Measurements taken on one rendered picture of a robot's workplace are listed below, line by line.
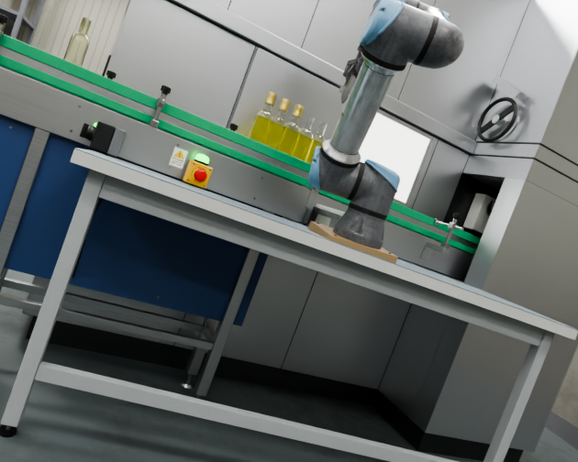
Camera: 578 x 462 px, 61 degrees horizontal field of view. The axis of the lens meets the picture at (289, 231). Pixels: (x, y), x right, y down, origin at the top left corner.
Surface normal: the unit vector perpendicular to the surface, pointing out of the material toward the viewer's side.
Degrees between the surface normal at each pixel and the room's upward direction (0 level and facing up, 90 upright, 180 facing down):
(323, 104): 90
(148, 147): 90
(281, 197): 90
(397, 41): 126
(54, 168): 90
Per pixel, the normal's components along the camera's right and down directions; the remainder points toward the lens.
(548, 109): -0.86, -0.30
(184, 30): 0.36, 0.18
